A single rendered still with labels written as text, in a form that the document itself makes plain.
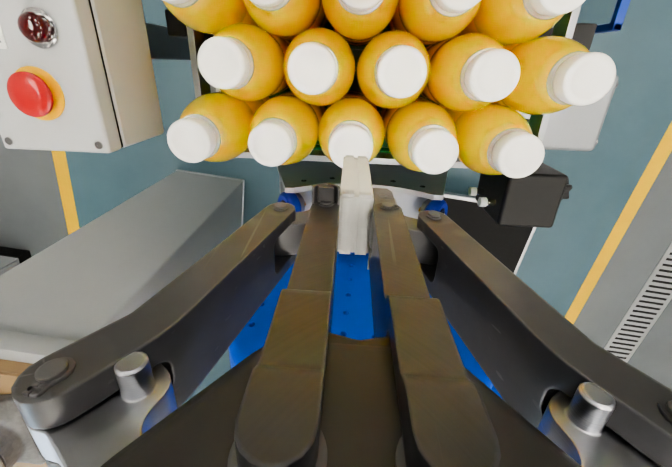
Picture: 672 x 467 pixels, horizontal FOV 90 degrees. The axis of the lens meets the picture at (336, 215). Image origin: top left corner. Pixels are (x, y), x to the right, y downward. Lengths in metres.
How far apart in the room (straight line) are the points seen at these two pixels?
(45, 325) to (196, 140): 0.61
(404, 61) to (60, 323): 0.76
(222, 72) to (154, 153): 1.37
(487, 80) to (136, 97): 0.33
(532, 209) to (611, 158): 1.31
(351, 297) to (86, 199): 1.67
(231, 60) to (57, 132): 0.18
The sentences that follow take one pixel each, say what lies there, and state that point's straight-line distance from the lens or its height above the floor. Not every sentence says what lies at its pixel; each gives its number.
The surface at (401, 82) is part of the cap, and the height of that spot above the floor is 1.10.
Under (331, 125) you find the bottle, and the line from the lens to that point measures 0.33.
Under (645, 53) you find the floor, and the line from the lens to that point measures 1.74.
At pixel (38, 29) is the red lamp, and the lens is 0.37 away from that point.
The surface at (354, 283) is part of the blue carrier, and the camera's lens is 0.42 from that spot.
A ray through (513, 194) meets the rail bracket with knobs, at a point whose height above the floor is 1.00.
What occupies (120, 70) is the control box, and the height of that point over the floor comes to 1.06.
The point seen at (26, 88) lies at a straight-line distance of 0.39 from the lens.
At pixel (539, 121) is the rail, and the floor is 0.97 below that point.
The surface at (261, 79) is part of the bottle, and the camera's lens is 0.34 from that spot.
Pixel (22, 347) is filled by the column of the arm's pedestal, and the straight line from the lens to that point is 0.81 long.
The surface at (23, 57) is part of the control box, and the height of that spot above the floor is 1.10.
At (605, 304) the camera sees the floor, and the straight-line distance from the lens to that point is 2.16.
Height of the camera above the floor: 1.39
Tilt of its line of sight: 66 degrees down
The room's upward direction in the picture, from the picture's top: 173 degrees counter-clockwise
